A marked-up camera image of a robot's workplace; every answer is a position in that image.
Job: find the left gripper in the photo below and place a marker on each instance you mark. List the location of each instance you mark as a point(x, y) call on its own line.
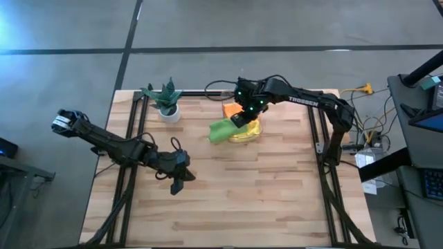
point(171, 162)

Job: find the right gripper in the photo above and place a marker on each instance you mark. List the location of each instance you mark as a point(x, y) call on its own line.
point(252, 98)

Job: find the orange microfiber towel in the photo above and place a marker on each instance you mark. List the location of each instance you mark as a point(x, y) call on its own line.
point(231, 110)

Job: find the yellow microfiber towel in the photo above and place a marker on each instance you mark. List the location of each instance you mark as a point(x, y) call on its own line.
point(251, 133)

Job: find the green microfiber towel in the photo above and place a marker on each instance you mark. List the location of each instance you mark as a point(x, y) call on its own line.
point(225, 129)

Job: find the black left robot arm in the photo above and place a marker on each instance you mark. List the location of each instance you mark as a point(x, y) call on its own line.
point(100, 138)

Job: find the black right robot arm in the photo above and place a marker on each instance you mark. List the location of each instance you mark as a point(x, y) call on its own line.
point(318, 107)

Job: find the clear plastic bin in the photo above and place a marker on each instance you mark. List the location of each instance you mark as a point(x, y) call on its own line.
point(242, 138)

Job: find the snake plant in white pot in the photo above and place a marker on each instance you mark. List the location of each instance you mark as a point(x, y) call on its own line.
point(167, 103)

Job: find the black table clamp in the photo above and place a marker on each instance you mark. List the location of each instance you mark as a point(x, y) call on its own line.
point(98, 151)

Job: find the white paper sheet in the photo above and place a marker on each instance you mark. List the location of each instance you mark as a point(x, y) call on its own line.
point(367, 160)

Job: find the black metal bar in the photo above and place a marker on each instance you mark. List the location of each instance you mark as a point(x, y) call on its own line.
point(380, 166)

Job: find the dark metal side table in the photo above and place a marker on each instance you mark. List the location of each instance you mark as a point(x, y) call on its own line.
point(20, 169)

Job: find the blue-lit black device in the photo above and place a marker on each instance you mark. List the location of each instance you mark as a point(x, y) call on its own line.
point(7, 148)

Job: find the grey desk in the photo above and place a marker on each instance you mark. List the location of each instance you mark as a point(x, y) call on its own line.
point(422, 152)

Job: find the laptop with blue screen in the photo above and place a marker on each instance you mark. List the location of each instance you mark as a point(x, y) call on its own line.
point(432, 122)

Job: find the black pole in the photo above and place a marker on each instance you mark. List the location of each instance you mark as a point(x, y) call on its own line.
point(425, 69)

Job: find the teal box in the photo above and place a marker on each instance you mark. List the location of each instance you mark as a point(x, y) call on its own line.
point(431, 83)

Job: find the black backlit keyboard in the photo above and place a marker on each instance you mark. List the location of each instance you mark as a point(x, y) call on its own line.
point(434, 185)

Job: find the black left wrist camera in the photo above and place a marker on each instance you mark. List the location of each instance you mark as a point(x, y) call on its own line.
point(181, 157)

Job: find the black aluminium rig frame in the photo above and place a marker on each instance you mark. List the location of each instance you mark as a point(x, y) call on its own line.
point(137, 95)

